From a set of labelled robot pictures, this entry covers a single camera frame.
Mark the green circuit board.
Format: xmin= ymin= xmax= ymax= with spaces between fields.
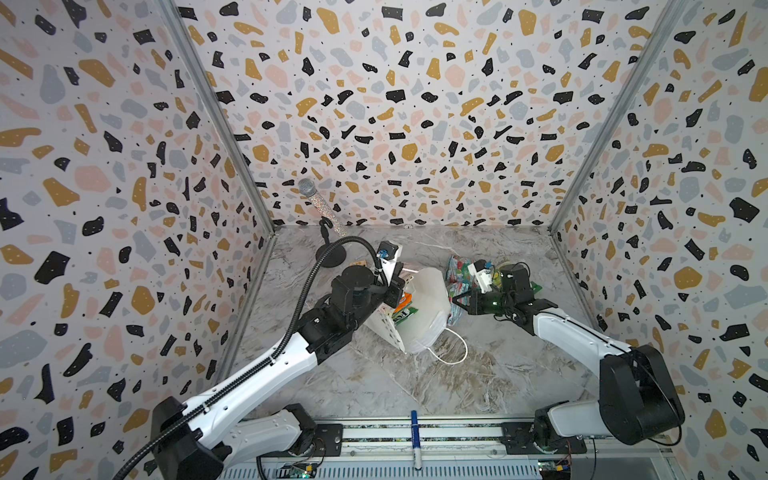
xmin=277 ymin=462 xmax=318 ymax=479

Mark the white paper gift bag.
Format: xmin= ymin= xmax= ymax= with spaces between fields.
xmin=365 ymin=267 xmax=468 ymax=366

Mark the black corrugated cable conduit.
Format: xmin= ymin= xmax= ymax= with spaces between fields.
xmin=110 ymin=235 xmax=385 ymax=480

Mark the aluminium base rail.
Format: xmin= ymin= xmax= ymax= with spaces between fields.
xmin=222 ymin=415 xmax=685 ymax=479

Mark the yellow green Fox's candy bag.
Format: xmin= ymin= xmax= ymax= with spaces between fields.
xmin=494 ymin=260 xmax=544 ymax=298

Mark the teal fruit Fox's candy bag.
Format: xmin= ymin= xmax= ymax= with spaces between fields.
xmin=445 ymin=255 xmax=474 ymax=295

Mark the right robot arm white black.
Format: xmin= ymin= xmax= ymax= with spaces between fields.
xmin=452 ymin=261 xmax=685 ymax=452

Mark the blue marker pen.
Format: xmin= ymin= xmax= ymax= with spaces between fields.
xmin=410 ymin=410 xmax=423 ymax=471

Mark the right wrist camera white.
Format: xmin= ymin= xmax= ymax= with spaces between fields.
xmin=468 ymin=259 xmax=497 ymax=294

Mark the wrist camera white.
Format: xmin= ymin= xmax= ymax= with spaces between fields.
xmin=377 ymin=240 xmax=402 ymax=284
xmin=468 ymin=259 xmax=497 ymax=294

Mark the glitter microphone on stand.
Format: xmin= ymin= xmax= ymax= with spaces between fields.
xmin=298 ymin=178 xmax=347 ymax=269

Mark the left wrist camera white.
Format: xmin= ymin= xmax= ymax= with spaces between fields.
xmin=377 ymin=240 xmax=402 ymax=284

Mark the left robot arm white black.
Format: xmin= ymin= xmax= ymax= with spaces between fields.
xmin=149 ymin=261 xmax=405 ymax=479

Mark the orange Fox's candy bag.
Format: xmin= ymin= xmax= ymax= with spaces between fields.
xmin=394 ymin=292 xmax=413 ymax=313

